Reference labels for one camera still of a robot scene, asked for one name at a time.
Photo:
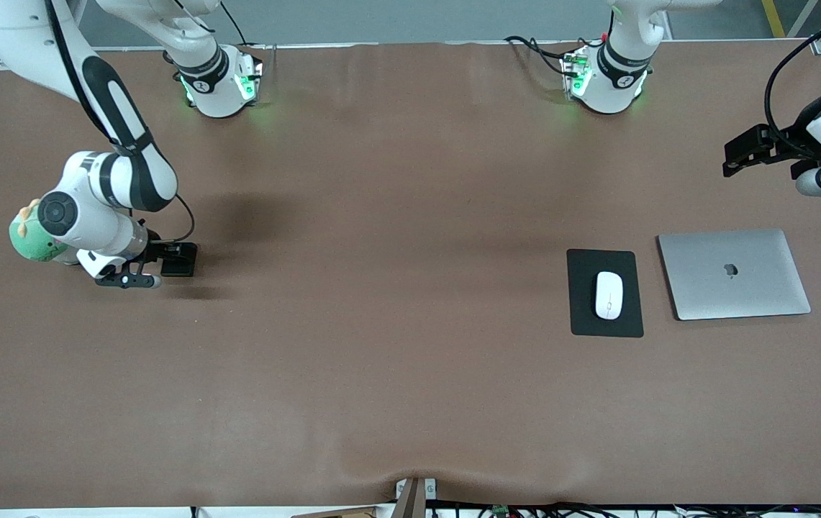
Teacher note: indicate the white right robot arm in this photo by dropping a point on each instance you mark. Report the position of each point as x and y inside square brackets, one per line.
[79, 216]

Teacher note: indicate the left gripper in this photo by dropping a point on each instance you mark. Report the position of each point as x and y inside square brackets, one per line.
[799, 142]

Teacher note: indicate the brown table cloth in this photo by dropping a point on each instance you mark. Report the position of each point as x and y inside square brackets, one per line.
[410, 374]

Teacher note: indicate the white computer mouse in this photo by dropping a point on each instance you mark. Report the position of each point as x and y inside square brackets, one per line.
[609, 295]

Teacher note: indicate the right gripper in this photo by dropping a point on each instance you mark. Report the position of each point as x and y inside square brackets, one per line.
[157, 252]

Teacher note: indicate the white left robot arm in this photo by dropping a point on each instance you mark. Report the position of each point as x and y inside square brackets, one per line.
[615, 79]

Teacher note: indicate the silver laptop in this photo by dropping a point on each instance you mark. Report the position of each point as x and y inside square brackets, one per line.
[734, 288]

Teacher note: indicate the black mouse pad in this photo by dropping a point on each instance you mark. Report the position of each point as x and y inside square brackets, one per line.
[583, 316]

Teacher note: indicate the green dinosaur plush toy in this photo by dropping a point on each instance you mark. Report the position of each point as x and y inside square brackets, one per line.
[25, 241]

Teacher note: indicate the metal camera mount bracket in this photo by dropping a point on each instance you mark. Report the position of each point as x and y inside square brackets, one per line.
[410, 500]

